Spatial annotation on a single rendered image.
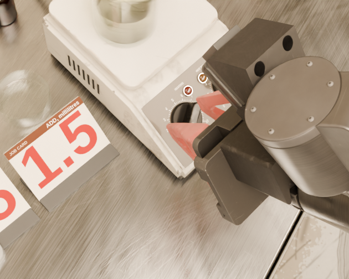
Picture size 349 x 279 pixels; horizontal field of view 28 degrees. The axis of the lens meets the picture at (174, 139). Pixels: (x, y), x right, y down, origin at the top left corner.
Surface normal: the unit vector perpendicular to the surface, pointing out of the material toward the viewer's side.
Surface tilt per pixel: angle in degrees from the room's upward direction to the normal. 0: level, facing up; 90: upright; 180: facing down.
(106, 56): 0
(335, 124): 42
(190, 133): 61
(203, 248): 0
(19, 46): 0
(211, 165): 50
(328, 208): 79
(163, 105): 30
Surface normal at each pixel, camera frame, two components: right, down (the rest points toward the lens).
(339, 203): -0.80, 0.15
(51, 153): 0.50, 0.16
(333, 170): 0.08, 0.71
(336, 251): 0.07, -0.37
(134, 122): -0.71, 0.63
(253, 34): -0.40, -0.72
